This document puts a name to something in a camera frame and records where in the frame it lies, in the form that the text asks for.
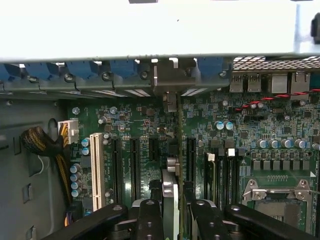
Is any black short expansion slot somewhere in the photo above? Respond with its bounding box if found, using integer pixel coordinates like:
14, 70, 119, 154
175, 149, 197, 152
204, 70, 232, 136
149, 136, 160, 162

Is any green motherboard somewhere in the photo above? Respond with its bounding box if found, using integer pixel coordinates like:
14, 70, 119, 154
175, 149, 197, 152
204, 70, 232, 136
66, 92, 320, 240

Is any braided power wire bundle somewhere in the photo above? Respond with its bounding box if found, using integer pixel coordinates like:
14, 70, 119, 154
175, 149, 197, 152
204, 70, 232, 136
20, 125, 74, 227

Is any white power connector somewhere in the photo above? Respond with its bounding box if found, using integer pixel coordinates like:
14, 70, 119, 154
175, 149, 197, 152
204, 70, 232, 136
57, 119, 80, 149

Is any black RAM slot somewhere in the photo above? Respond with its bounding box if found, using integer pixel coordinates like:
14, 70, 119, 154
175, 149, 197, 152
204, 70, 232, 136
236, 149, 245, 201
216, 149, 228, 210
226, 147, 238, 207

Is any open black PC case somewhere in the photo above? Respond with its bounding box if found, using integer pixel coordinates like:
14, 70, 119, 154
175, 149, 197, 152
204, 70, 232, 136
0, 0, 320, 240

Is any CPU socket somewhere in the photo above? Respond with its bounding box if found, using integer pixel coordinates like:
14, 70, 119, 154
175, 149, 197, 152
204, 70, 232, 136
241, 178, 320, 240

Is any black long expansion slot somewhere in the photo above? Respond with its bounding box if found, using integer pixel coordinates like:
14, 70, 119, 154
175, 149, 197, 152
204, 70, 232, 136
129, 136, 141, 202
111, 136, 124, 208
186, 136, 198, 184

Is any red black twisted wire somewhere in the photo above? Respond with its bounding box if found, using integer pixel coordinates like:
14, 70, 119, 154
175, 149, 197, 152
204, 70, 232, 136
234, 91, 320, 111

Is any blue slot clip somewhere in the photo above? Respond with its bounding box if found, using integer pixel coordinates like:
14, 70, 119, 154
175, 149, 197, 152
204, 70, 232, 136
0, 63, 22, 82
109, 59, 139, 81
196, 57, 224, 83
65, 61, 99, 81
24, 62, 60, 82

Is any white expansion slot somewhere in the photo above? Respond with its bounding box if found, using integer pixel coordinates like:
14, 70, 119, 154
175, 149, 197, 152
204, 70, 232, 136
89, 132, 106, 211

